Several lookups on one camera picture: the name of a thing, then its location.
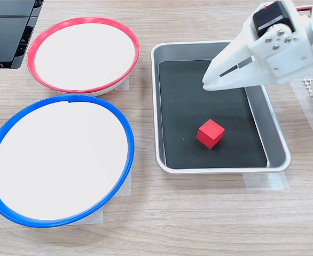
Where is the black tray mat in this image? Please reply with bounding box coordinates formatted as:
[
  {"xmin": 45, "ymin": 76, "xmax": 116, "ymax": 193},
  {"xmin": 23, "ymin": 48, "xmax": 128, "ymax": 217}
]
[{"xmin": 158, "ymin": 60, "xmax": 268, "ymax": 170}]

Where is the white plate with red rim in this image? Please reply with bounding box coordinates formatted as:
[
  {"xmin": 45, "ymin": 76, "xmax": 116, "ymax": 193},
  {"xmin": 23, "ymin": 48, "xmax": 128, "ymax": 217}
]
[{"xmin": 27, "ymin": 17, "xmax": 140, "ymax": 97}]

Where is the translucent tape piece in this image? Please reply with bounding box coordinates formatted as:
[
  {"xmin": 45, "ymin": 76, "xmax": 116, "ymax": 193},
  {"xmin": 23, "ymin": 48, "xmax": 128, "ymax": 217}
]
[
  {"xmin": 114, "ymin": 170, "xmax": 132, "ymax": 198},
  {"xmin": 114, "ymin": 74, "xmax": 131, "ymax": 92},
  {"xmin": 242, "ymin": 172, "xmax": 290, "ymax": 191},
  {"xmin": 65, "ymin": 205, "xmax": 104, "ymax": 226}
]

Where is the steel tray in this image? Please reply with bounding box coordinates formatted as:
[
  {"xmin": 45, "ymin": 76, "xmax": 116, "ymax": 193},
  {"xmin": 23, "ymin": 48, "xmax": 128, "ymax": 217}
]
[{"xmin": 150, "ymin": 39, "xmax": 292, "ymax": 175}]

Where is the white plate with blue rim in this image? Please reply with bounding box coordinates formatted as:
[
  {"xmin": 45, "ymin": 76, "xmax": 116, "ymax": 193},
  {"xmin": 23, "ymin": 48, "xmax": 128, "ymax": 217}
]
[{"xmin": 0, "ymin": 93, "xmax": 135, "ymax": 228}]

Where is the small red cube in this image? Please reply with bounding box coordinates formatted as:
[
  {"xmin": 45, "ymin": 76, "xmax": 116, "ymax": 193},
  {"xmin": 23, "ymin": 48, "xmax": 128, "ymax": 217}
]
[{"xmin": 196, "ymin": 118, "xmax": 225, "ymax": 149}]

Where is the black electronic device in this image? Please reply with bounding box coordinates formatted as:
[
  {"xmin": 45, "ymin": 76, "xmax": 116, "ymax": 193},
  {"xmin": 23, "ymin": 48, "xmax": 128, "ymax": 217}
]
[{"xmin": 0, "ymin": 0, "xmax": 45, "ymax": 70}]

